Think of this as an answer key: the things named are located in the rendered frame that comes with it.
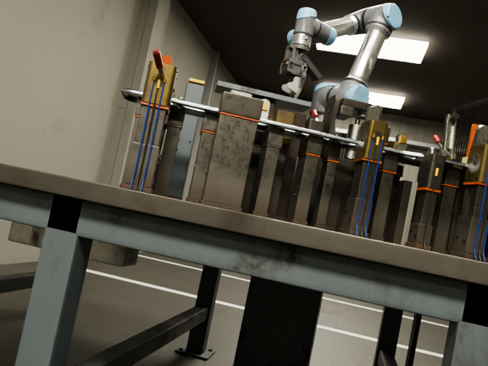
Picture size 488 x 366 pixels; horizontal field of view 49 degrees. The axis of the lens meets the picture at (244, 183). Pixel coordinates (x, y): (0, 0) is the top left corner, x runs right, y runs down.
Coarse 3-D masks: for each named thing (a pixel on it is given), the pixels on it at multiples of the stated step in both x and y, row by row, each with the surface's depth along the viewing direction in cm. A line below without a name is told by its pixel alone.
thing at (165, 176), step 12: (180, 108) 172; (168, 120) 171; (180, 120) 172; (168, 132) 171; (168, 144) 171; (168, 156) 171; (168, 168) 171; (156, 180) 170; (168, 180) 171; (156, 192) 170
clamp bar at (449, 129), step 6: (456, 114) 200; (450, 120) 203; (456, 120) 200; (444, 126) 203; (450, 126) 203; (444, 132) 202; (450, 132) 202; (444, 138) 201; (450, 138) 202; (444, 144) 200; (450, 144) 201; (444, 150) 200; (450, 150) 201; (450, 156) 200
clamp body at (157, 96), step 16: (160, 80) 149; (144, 96) 149; (160, 96) 149; (144, 112) 150; (160, 112) 150; (144, 128) 148; (160, 128) 150; (144, 144) 149; (144, 160) 149; (128, 176) 148; (144, 176) 148
